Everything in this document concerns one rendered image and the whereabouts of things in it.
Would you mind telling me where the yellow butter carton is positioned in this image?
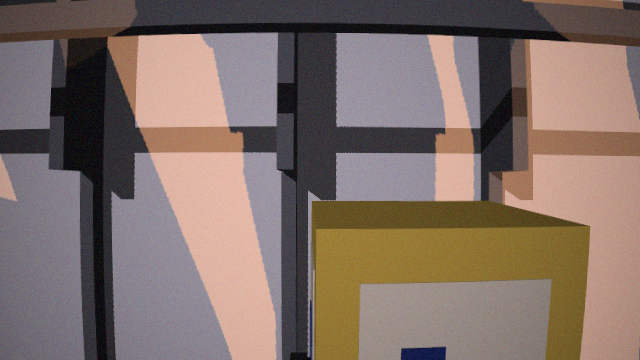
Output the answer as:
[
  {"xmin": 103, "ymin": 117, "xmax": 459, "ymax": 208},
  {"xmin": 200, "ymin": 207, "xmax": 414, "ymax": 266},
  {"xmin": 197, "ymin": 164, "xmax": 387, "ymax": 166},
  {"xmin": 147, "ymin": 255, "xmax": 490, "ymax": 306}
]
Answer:
[{"xmin": 310, "ymin": 201, "xmax": 590, "ymax": 360}]

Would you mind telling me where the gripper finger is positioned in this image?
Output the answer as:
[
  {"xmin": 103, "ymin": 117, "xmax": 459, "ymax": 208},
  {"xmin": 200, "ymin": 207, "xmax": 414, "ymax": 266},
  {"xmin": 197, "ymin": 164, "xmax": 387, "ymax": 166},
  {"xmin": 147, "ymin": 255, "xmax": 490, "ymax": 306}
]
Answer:
[{"xmin": 290, "ymin": 353, "xmax": 310, "ymax": 360}]

